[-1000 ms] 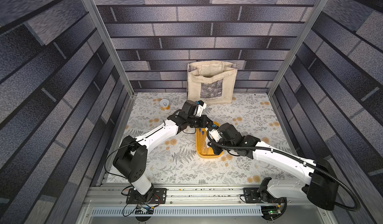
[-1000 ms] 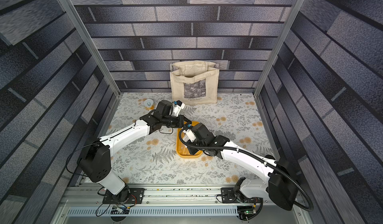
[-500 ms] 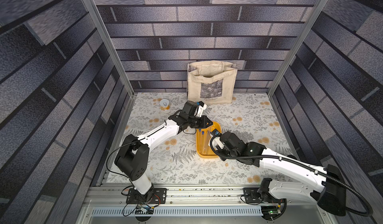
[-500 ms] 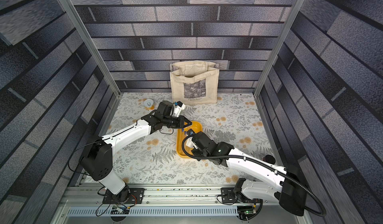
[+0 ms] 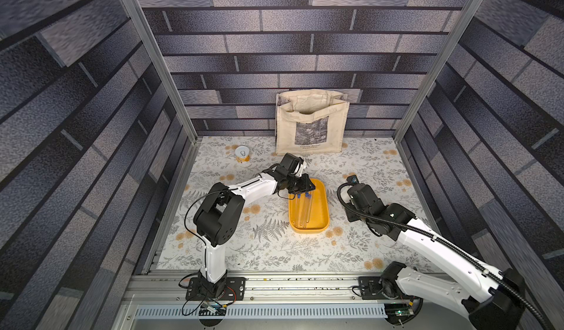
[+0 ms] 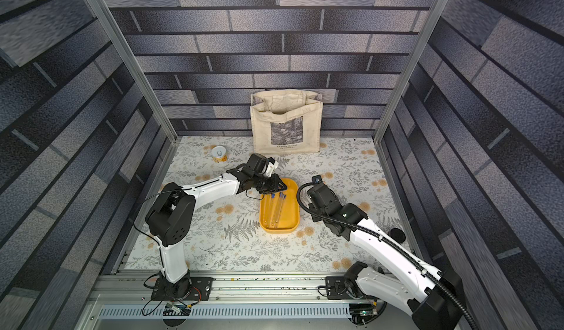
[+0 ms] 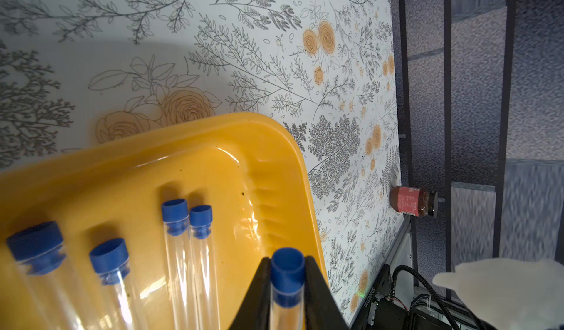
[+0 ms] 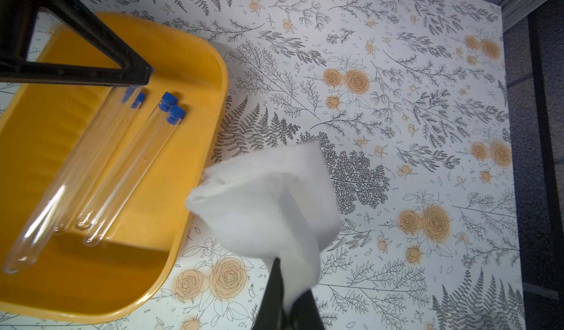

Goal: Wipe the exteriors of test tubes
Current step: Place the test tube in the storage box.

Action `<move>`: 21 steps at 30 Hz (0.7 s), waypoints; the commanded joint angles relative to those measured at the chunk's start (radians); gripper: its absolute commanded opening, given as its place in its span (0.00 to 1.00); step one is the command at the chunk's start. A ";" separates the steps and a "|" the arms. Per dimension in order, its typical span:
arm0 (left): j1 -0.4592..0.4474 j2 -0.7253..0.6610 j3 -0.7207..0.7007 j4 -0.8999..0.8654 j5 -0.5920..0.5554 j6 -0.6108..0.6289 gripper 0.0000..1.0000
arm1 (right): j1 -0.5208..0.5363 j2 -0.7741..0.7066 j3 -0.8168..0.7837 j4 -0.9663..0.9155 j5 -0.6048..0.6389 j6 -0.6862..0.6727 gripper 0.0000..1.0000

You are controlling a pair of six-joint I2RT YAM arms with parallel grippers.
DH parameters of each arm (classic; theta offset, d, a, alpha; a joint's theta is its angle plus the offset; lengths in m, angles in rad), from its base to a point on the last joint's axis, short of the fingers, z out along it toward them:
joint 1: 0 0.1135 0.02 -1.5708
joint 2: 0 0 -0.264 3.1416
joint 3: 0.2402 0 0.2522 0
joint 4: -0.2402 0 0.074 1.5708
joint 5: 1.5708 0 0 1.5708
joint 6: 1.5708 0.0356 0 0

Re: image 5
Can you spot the beige canvas tote bag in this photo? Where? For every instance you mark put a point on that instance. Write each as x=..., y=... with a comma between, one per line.
x=310, y=121

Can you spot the left controller board with wires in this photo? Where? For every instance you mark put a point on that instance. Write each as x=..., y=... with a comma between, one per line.
x=209, y=312

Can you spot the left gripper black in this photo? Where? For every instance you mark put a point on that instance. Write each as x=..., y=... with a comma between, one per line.
x=305, y=185

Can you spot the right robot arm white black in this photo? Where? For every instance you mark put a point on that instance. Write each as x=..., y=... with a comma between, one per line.
x=486, y=296

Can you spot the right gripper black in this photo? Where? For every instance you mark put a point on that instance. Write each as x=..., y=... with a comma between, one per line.
x=350, y=187

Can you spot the yellow plastic tray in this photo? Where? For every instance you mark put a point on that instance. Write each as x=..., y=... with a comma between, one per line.
x=320, y=217

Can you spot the right controller board green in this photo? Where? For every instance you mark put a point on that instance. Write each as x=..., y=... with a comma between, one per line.
x=398, y=314

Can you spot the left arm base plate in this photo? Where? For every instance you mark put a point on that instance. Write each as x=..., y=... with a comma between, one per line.
x=227, y=289

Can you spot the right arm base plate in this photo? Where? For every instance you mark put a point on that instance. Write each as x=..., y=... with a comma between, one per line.
x=373, y=288

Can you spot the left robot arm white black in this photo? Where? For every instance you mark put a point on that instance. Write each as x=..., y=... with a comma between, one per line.
x=217, y=217

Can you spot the aluminium mounting rail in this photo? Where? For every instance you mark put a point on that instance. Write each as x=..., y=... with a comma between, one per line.
x=280, y=296

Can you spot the test tube blue cap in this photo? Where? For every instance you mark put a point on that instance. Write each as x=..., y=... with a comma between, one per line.
x=308, y=205
x=299, y=210
x=303, y=215

